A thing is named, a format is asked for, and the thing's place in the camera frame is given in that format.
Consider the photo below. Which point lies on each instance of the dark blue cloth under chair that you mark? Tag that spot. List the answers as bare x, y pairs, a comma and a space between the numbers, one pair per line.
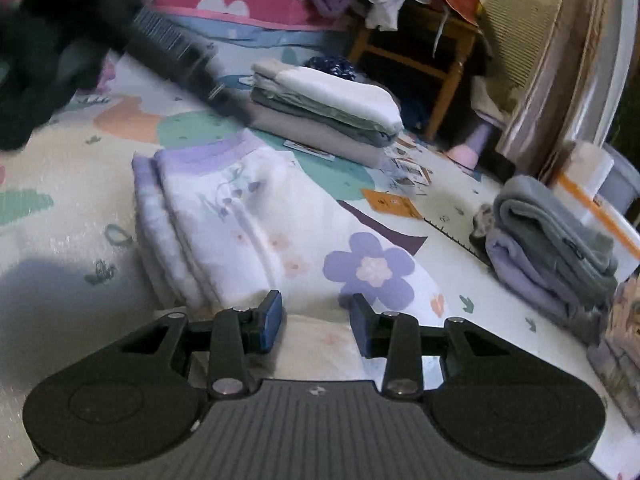
415, 112

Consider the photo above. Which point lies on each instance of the white ribbed panel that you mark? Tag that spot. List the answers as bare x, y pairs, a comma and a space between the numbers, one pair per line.
520, 30

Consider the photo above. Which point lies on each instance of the pastel folded clothes stack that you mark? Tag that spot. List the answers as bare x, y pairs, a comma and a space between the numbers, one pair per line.
625, 340

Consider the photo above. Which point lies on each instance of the orange paper tag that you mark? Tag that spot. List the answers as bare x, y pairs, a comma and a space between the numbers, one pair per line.
392, 205

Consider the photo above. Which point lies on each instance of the tag under folded stack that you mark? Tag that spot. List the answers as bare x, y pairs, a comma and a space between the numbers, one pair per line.
310, 151

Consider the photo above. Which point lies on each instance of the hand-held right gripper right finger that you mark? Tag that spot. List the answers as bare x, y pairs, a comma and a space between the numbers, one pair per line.
361, 326

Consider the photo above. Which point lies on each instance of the pink slipper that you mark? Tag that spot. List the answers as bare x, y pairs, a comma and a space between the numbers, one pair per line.
467, 152

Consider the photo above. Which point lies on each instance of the white container with orange stripe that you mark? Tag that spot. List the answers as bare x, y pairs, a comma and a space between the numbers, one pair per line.
590, 180

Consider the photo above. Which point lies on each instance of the dark blue dotted cloth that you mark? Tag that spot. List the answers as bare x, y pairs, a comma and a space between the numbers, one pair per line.
332, 66

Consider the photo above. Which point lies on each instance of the grey and purple folded stack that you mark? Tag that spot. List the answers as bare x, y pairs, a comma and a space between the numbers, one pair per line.
540, 225

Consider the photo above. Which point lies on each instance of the beige curtain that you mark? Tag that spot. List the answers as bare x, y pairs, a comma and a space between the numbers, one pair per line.
565, 60

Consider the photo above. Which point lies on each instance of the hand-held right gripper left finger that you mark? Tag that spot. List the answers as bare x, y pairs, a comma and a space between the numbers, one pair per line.
270, 321

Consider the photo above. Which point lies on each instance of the pile of clothing tags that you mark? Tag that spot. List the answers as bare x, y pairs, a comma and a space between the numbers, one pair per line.
410, 165

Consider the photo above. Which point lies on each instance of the grey plastic bin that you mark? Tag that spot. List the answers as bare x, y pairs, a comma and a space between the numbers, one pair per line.
622, 180

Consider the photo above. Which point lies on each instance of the white floral quilted garment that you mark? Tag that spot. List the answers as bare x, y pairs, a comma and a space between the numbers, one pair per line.
240, 220

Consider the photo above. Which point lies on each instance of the grey and white folded stack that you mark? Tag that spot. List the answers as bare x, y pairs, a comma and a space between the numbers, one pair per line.
325, 95

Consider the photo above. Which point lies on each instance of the wooden chair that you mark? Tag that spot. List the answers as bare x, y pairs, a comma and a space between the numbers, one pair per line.
450, 85

